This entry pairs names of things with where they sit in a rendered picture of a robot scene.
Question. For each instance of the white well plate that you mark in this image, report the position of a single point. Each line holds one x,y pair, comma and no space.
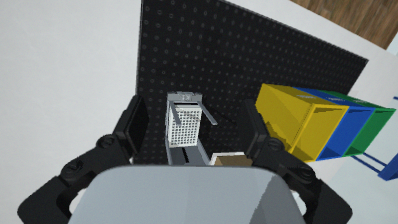
190,116

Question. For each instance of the yellow recycle bin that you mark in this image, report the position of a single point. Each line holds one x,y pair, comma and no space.
286,112

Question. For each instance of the blue bin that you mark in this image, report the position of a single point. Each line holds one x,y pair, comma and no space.
348,127

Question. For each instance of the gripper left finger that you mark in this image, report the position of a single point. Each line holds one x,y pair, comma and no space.
50,203

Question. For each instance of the green bin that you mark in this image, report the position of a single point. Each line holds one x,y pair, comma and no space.
370,129

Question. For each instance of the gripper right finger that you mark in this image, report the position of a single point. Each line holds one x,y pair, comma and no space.
323,204

